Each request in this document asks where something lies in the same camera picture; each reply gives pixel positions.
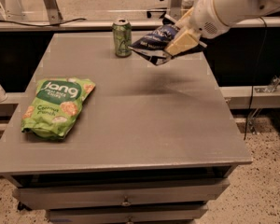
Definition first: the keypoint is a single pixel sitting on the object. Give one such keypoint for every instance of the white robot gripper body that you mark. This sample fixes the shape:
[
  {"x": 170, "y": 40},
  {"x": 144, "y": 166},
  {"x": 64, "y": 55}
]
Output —
[{"x": 204, "y": 16}]

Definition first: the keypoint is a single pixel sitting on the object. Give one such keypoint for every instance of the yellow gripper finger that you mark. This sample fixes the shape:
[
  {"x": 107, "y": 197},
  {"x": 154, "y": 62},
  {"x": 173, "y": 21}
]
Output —
[
  {"x": 181, "y": 40},
  {"x": 185, "y": 20}
]

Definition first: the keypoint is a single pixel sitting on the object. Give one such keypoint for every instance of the blue potato chip bag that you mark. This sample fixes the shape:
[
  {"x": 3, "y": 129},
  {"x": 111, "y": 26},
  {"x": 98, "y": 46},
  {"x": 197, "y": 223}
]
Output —
[{"x": 152, "y": 45}]

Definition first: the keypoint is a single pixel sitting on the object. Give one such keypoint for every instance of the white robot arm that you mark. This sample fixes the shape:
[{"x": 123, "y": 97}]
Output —
[{"x": 249, "y": 9}]

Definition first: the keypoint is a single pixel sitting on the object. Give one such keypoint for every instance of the green soda can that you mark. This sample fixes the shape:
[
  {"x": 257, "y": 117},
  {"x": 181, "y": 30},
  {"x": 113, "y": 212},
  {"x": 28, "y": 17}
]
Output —
[{"x": 122, "y": 34}]

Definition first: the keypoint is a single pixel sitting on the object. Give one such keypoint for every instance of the green rice chips bag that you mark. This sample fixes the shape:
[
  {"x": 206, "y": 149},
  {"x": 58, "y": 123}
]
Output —
[{"x": 56, "y": 106}]

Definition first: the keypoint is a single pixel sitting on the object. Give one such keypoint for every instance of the upper grey drawer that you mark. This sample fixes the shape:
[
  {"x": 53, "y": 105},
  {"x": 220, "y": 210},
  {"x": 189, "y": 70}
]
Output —
[{"x": 179, "y": 191}]

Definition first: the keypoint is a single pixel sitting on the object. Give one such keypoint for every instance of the grey drawer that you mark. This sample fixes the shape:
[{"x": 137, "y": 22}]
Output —
[
  {"x": 111, "y": 215},
  {"x": 179, "y": 191}
]

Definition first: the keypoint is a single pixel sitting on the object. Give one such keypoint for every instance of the lower grey drawer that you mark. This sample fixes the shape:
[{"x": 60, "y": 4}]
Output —
[{"x": 111, "y": 215}]

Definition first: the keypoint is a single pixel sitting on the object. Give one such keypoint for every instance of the grey metal bracket centre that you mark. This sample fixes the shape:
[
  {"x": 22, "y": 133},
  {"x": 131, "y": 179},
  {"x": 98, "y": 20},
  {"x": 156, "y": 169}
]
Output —
[{"x": 174, "y": 8}]

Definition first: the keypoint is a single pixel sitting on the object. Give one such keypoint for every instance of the grey metal bracket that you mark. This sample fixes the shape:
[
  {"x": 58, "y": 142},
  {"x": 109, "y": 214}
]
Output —
[
  {"x": 53, "y": 12},
  {"x": 174, "y": 8}
]

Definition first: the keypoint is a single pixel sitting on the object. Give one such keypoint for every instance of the grey metal bracket left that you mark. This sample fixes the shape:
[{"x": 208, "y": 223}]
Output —
[{"x": 53, "y": 12}]

